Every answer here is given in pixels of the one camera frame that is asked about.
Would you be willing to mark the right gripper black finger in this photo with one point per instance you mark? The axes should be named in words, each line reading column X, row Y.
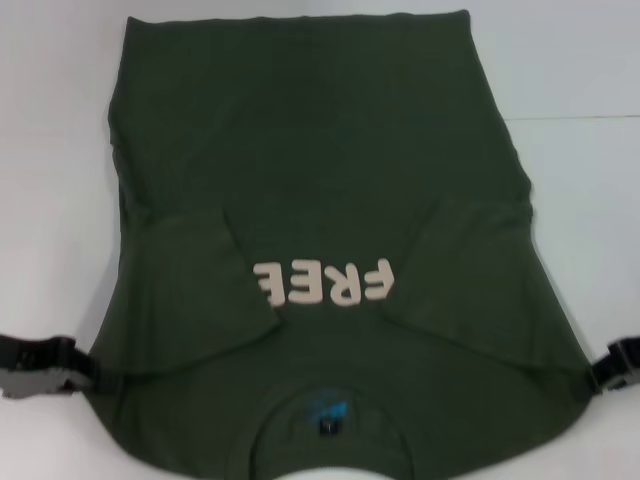
column 600, row 372

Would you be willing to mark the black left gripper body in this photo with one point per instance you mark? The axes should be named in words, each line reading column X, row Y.
column 30, row 370

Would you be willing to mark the dark green FREE T-shirt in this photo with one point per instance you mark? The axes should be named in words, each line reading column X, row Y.
column 325, row 175

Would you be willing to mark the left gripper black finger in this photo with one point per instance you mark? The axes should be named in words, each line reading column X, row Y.
column 95, row 377

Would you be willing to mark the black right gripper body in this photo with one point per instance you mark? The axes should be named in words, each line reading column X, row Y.
column 630, row 360

